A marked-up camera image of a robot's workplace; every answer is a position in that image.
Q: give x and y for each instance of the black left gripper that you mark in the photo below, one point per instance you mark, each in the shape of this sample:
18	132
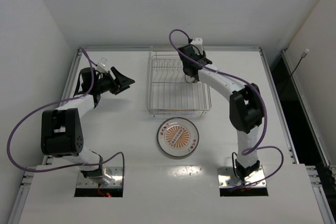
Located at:
115	85

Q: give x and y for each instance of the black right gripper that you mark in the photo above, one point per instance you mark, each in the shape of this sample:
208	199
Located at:
190	67

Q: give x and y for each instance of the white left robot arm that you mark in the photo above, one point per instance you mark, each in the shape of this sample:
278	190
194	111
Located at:
61	131

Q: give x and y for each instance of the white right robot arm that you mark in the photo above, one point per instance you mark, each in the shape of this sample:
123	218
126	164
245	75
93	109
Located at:
245	107

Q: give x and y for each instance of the plate with orange sunburst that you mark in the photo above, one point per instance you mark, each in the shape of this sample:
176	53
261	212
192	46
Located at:
177	137

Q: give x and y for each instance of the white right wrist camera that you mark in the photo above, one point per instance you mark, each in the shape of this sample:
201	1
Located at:
198	43

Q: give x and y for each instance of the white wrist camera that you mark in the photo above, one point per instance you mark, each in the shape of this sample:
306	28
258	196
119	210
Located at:
101	66
198	43

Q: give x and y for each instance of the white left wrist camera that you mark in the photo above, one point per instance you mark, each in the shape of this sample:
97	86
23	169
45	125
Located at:
101	66

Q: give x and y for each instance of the metal wire dish rack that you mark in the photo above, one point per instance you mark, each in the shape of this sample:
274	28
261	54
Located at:
169	92

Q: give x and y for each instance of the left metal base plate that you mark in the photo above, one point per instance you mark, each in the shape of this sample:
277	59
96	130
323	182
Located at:
108	177

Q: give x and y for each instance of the black cable white plug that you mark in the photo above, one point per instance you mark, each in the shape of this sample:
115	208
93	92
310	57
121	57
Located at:
281	72

